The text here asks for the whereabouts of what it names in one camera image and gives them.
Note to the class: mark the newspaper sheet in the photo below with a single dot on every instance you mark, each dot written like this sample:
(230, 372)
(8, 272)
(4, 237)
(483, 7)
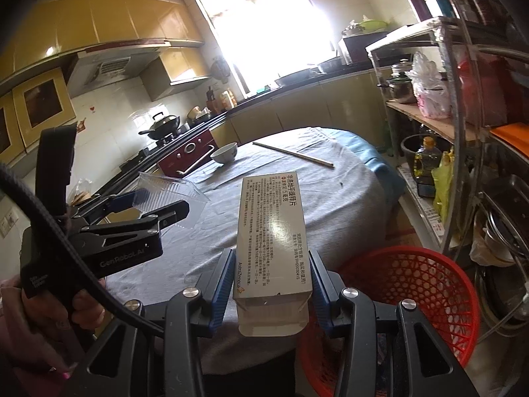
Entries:
(417, 211)

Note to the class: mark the clear plastic container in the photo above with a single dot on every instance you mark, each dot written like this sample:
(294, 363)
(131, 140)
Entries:
(182, 188)

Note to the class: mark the wooden chopstick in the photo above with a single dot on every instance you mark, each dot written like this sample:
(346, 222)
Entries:
(306, 160)
(289, 154)

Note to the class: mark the microwave oven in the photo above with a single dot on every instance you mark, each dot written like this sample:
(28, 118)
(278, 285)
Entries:
(363, 47)

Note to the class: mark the steel tray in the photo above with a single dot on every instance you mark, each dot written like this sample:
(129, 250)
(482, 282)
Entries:
(508, 198)

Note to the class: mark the dark red built-in oven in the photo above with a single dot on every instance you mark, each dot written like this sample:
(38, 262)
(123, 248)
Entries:
(186, 153)

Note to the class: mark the yellow base cabinets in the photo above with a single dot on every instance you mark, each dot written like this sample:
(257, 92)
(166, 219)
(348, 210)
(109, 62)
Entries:
(297, 107)

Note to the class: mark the green plastic basin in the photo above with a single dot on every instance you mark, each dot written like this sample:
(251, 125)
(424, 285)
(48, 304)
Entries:
(372, 25)

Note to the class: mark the blue cloth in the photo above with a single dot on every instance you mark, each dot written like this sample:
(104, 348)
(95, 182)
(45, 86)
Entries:
(380, 165)

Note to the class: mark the cooking oil bottle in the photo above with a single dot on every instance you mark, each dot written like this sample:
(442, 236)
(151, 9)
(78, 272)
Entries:
(427, 161)

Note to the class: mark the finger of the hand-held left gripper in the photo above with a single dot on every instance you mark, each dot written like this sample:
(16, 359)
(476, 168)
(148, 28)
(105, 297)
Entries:
(165, 213)
(124, 202)

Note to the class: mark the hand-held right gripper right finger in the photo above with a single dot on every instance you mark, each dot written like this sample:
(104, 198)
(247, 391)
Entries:
(320, 293)

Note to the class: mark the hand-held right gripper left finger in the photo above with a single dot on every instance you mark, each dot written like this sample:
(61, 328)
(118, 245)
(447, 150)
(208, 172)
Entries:
(223, 289)

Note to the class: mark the range hood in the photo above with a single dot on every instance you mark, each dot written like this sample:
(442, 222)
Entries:
(107, 66)

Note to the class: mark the red plastic basket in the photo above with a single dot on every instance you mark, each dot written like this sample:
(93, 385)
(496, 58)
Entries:
(413, 273)

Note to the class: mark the steel pot with glass lid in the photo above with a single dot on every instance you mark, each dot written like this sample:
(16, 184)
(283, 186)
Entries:
(399, 89)

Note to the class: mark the person's left hand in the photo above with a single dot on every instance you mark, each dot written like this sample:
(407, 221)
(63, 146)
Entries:
(84, 310)

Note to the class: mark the orange board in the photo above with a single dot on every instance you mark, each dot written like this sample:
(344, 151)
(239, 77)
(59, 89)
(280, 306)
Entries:
(512, 136)

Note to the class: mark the small steel cooking pot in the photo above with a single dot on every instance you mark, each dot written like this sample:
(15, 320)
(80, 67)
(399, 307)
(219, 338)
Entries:
(200, 114)

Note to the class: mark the black plastic basin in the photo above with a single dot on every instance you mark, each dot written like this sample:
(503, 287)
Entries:
(409, 149)

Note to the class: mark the white medicine box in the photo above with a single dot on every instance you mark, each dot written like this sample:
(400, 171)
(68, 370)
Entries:
(268, 231)

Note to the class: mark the person's left forearm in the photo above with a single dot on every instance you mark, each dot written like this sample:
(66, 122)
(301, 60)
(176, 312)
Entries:
(24, 351)

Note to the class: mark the kitchen window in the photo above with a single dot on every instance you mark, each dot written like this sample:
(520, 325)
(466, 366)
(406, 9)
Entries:
(264, 29)

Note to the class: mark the white and pink plastic bag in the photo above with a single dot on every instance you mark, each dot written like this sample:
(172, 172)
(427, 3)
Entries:
(430, 99)

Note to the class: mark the yellow plastic bag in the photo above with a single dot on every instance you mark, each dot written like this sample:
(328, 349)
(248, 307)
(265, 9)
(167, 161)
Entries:
(443, 186)

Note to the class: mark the grey tablecloth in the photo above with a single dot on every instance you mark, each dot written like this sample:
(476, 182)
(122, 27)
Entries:
(330, 198)

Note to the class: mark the steel shelf rack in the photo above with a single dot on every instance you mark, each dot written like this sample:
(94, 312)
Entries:
(413, 35)

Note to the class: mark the hanging brown bag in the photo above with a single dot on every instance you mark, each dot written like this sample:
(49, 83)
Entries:
(220, 71)

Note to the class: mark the black wok with lid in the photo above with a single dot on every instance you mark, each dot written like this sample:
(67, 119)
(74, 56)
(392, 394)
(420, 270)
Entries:
(165, 124)

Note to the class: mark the white wall socket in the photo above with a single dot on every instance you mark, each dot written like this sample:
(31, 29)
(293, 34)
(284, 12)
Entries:
(8, 221)

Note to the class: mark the glass door wall cabinet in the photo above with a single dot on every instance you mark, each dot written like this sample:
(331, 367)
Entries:
(41, 99)

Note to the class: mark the white ceramic bowl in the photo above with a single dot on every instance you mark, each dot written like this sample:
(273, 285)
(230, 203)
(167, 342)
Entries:
(225, 153)

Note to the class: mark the yellow wall cabinets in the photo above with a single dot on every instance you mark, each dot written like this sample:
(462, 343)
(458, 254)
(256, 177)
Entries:
(103, 20)

